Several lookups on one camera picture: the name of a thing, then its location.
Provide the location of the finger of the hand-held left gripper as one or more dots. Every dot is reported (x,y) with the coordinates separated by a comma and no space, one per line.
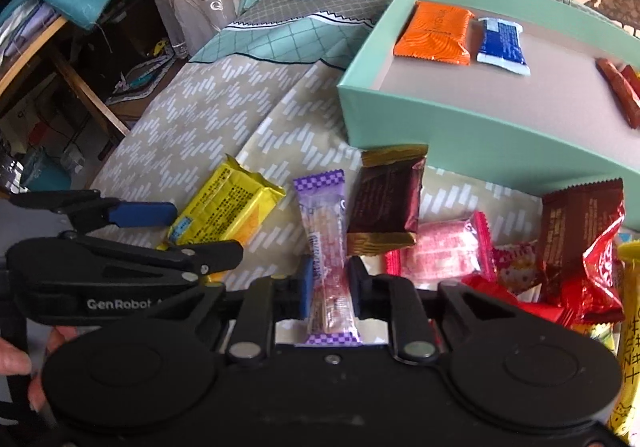
(215,254)
(142,215)

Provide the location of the orange snack packet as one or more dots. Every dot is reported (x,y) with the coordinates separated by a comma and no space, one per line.
(434,33)

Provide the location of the pink red-edged snack packet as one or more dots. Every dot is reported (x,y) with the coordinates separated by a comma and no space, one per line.
(442,247)

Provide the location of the brown and red snack packet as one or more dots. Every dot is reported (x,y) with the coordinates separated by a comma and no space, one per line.
(575,232)

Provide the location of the blue and white snack packet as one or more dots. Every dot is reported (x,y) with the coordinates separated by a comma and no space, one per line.
(502,46)

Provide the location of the red sausage stick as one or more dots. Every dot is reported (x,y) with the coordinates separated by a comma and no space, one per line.
(632,77)
(617,89)

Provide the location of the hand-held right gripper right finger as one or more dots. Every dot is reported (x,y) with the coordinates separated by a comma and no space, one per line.
(356,283)

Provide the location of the wooden chair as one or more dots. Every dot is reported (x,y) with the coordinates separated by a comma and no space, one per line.
(85,89)

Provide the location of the purple checkered clear snack packet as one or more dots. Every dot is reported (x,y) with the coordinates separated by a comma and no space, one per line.
(327,247)

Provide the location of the mint green cardboard box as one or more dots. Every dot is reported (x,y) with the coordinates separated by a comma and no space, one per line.
(450,132)

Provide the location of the yellow stick snack packet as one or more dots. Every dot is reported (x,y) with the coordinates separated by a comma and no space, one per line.
(631,327)

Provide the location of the dark brown gold snack packet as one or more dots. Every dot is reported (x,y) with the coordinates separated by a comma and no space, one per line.
(387,197)

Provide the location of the person's left hand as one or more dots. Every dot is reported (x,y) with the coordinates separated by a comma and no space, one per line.
(17,359)

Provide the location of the plain red snack packet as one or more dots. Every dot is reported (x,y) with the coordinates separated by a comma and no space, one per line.
(482,284)

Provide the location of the yellow foil snack packet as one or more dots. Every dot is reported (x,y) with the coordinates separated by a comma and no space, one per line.
(230,202)

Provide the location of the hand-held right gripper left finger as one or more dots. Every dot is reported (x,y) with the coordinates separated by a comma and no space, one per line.
(306,288)

